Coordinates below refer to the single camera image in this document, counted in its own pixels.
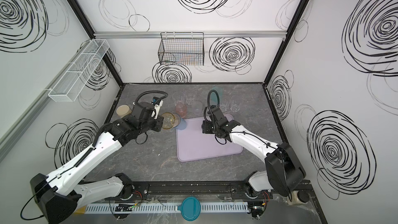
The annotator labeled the tall yellow plastic glass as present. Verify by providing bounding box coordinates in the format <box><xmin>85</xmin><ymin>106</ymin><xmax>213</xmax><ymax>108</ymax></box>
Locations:
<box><xmin>161</xmin><ymin>113</ymin><xmax>177</xmax><ymax>130</ymax></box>

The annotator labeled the tall blue textured glass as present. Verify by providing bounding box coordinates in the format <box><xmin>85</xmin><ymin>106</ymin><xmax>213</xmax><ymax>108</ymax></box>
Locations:
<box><xmin>173</xmin><ymin>114</ymin><xmax>187</xmax><ymax>130</ymax></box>

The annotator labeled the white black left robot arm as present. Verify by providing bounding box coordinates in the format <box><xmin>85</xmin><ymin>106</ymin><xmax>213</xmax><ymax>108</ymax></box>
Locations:
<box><xmin>30</xmin><ymin>97</ymin><xmax>163</xmax><ymax>224</ymax></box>

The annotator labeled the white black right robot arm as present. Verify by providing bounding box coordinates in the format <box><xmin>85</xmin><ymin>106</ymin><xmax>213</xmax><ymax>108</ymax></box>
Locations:
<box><xmin>202</xmin><ymin>105</ymin><xmax>306</xmax><ymax>198</ymax></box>

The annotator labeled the lilac plastic tray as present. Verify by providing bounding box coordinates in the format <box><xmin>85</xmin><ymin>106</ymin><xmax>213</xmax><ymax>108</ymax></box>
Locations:
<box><xmin>176</xmin><ymin>117</ymin><xmax>243</xmax><ymax>162</ymax></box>

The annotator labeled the clear faceted tumbler right back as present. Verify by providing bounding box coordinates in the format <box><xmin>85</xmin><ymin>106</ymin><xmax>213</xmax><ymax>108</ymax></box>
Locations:
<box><xmin>219</xmin><ymin>101</ymin><xmax>229</xmax><ymax>113</ymax></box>

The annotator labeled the clear faceted tumbler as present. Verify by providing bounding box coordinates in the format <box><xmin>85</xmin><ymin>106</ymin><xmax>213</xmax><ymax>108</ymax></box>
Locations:
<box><xmin>230</xmin><ymin>101</ymin><xmax>240</xmax><ymax>113</ymax></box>
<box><xmin>219</xmin><ymin>101</ymin><xmax>229</xmax><ymax>113</ymax></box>
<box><xmin>186</xmin><ymin>92</ymin><xmax>196</xmax><ymax>106</ymax></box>
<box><xmin>172</xmin><ymin>91</ymin><xmax>185</xmax><ymax>106</ymax></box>

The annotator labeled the oat jar with beige lid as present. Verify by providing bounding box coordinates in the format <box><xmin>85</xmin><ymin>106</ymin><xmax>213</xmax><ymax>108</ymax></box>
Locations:
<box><xmin>116</xmin><ymin>105</ymin><xmax>132</xmax><ymax>118</ymax></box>

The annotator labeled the clear faceted tumbler right front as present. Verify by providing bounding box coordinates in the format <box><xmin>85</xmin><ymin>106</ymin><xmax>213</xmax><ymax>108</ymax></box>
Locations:
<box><xmin>230</xmin><ymin>101</ymin><xmax>240</xmax><ymax>113</ymax></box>

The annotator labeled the frosted dimpled glass left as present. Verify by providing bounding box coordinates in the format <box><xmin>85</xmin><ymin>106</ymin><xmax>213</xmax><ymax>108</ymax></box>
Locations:
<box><xmin>192</xmin><ymin>101</ymin><xmax>203</xmax><ymax>115</ymax></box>

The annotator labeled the clear faceted tumbler middle back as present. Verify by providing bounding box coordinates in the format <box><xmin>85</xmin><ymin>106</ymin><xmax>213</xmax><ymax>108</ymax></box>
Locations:
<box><xmin>186</xmin><ymin>92</ymin><xmax>196</xmax><ymax>106</ymax></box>

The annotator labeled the small pink plastic glass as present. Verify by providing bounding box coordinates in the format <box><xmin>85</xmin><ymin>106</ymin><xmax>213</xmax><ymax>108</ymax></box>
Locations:
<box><xmin>175</xmin><ymin>102</ymin><xmax>188</xmax><ymax>118</ymax></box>

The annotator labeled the clear faceted tumbler middle front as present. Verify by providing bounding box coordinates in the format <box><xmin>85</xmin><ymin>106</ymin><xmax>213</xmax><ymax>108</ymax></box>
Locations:
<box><xmin>172</xmin><ymin>91</ymin><xmax>185</xmax><ymax>106</ymax></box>

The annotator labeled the teal round lid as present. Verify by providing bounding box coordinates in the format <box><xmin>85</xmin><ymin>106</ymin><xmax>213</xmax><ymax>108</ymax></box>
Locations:
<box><xmin>178</xmin><ymin>197</ymin><xmax>202</xmax><ymax>222</ymax></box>

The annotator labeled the grain jar with black lid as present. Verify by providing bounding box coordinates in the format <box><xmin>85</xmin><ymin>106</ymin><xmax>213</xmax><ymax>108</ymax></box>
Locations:
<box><xmin>287</xmin><ymin>190</ymin><xmax>310</xmax><ymax>205</ymax></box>

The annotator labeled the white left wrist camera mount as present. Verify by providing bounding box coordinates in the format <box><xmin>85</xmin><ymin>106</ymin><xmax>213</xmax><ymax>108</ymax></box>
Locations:
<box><xmin>151</xmin><ymin>97</ymin><xmax>163</xmax><ymax>119</ymax></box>

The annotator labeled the black corrugated left gripper cable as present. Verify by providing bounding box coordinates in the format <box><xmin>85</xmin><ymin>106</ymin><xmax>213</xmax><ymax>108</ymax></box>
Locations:
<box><xmin>134</xmin><ymin>90</ymin><xmax>169</xmax><ymax>106</ymax></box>

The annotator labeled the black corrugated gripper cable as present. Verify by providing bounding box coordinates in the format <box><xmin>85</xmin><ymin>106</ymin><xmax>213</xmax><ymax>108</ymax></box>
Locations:
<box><xmin>203</xmin><ymin>89</ymin><xmax>220</xmax><ymax>122</ymax></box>
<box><xmin>134</xmin><ymin>90</ymin><xmax>169</xmax><ymax>106</ymax></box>

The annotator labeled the black corrugated right gripper cable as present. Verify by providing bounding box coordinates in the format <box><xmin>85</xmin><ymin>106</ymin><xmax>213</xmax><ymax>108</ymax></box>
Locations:
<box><xmin>203</xmin><ymin>89</ymin><xmax>220</xmax><ymax>122</ymax></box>

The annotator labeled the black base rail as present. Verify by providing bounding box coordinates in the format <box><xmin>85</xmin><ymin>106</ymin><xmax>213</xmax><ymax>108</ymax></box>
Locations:
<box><xmin>77</xmin><ymin>179</ymin><xmax>312</xmax><ymax>200</ymax></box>

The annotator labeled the black wire wall basket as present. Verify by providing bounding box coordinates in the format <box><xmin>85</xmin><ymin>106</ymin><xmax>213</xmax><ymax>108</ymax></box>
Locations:
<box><xmin>158</xmin><ymin>37</ymin><xmax>205</xmax><ymax>66</ymax></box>

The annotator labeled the white mesh wall shelf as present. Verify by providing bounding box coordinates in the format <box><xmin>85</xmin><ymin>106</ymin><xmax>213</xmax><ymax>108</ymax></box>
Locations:
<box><xmin>48</xmin><ymin>39</ymin><xmax>109</xmax><ymax>102</ymax></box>

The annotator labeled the white slotted cable duct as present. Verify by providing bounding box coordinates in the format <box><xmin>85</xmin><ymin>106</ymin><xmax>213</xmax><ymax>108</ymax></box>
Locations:
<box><xmin>84</xmin><ymin>202</ymin><xmax>249</xmax><ymax>214</ymax></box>

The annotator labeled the aluminium wall rail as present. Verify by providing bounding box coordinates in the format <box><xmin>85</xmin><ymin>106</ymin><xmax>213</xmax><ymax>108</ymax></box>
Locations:
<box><xmin>94</xmin><ymin>30</ymin><xmax>287</xmax><ymax>39</ymax></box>

